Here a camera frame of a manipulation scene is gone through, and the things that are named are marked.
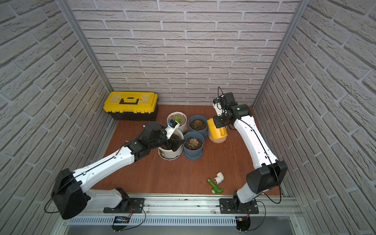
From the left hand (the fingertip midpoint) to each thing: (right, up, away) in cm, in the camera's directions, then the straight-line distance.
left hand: (176, 130), depth 79 cm
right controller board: (+34, -45, -9) cm, 57 cm away
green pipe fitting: (+22, -32, -1) cm, 39 cm away
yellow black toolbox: (-32, +15, +19) cm, 40 cm away
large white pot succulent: (-6, -16, +9) cm, 19 cm away
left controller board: (-28, -47, -7) cm, 55 cm away
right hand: (+25, +5, 0) cm, 26 cm away
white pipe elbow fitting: (+25, -28, +2) cm, 37 cm away
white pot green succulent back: (+1, +7, +18) cm, 19 cm away
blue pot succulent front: (+9, -11, +8) cm, 17 cm away
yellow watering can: (+22, -2, 0) cm, 22 cm away
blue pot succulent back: (+13, +3, +16) cm, 21 cm away
